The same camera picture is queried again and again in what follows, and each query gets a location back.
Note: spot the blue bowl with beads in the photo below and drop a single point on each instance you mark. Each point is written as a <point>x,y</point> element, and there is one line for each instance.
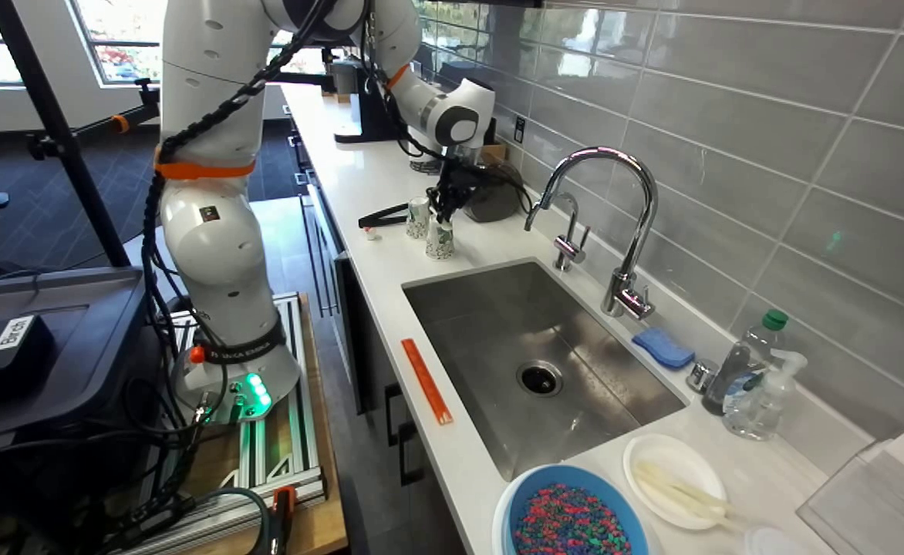
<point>575,518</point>

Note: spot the clear plastic bottle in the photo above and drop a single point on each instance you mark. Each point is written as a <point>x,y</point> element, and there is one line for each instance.
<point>769,402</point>

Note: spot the blue sponge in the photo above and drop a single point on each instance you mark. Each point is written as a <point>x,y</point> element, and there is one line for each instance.
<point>664,349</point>

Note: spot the tall chrome faucet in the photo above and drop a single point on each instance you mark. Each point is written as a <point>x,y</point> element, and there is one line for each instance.
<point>630,289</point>

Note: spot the round metal sink drain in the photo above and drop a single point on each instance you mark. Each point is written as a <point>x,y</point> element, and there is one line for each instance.
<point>541,379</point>

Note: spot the cream plastic knife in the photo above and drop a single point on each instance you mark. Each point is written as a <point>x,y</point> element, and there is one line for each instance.
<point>676,483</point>

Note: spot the black tripod pole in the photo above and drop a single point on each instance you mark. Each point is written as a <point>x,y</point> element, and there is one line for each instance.
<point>53,134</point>

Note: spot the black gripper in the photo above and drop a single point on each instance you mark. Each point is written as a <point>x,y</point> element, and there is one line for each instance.
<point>461,178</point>

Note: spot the orange strip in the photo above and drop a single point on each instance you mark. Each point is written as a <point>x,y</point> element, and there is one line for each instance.
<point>425,379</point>

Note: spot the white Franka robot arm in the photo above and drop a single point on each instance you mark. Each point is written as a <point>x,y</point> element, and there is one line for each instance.
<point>214,236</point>

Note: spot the stainless steel sink basin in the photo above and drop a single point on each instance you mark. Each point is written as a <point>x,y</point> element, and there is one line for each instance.
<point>491,329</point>

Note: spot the black equipment case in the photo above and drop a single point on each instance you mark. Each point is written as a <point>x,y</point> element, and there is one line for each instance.
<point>50,349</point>

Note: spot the small chrome faucet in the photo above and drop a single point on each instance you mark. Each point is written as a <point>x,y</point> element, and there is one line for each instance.
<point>572,247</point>

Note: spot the black coffee machine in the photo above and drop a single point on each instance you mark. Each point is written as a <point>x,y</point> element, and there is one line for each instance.
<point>375,109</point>

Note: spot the black kitchen tongs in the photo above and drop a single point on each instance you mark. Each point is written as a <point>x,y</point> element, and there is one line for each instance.
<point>380,217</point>

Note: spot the green cap soap bottle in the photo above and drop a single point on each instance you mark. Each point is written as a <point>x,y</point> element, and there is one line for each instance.
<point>738,366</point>

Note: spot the patterned paper cup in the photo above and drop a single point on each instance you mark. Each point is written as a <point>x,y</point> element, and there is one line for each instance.
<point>418,220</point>
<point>438,240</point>

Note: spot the cream plastic spoon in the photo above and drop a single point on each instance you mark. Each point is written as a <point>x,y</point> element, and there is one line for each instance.
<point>685,504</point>

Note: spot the aluminium rail frame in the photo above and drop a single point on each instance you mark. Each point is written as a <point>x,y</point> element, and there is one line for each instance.
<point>284,434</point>

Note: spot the dark counter cabinet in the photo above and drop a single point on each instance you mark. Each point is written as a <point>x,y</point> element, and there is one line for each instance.
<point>369,358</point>

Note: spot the wall power outlet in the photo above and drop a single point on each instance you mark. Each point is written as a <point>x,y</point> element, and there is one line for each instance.
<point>518,126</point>

